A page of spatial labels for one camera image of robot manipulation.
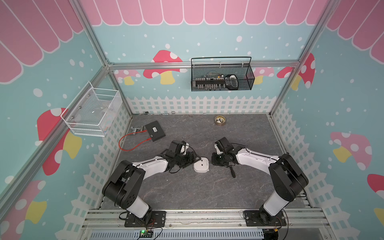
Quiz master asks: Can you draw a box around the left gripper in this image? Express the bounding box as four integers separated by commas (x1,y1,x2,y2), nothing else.
174,150,201,168

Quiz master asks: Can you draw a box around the white alarm clock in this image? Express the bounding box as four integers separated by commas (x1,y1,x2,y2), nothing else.
194,157,210,174

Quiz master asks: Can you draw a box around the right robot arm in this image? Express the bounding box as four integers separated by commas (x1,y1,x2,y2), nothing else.
212,138,309,223

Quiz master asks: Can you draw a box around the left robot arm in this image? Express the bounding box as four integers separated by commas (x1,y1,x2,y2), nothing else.
102,141,202,223

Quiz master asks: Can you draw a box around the black box device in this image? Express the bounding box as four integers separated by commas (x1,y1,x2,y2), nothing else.
145,121,166,142

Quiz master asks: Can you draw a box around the tape roll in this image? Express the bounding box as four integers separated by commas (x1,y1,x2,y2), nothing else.
214,116,227,126

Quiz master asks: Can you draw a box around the small circuit board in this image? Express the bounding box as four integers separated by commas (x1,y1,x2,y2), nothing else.
139,230,154,239

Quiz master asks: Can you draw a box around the metal clip bracket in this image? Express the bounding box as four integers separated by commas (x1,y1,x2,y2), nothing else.
131,126,144,135

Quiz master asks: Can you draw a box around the red cable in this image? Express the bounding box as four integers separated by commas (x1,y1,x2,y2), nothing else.
118,130,152,152

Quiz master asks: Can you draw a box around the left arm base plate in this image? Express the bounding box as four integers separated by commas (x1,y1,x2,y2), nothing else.
124,211,167,228

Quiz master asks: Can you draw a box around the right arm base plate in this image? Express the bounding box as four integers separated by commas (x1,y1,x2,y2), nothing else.
243,210,287,228

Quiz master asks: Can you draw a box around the black wire mesh basket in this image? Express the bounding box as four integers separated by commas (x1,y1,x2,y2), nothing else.
191,57,255,92

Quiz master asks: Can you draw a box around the white wire basket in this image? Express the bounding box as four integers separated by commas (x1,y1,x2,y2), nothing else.
61,82,123,137

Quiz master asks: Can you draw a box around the aluminium front rail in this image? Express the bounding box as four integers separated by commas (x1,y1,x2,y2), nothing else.
78,208,336,240

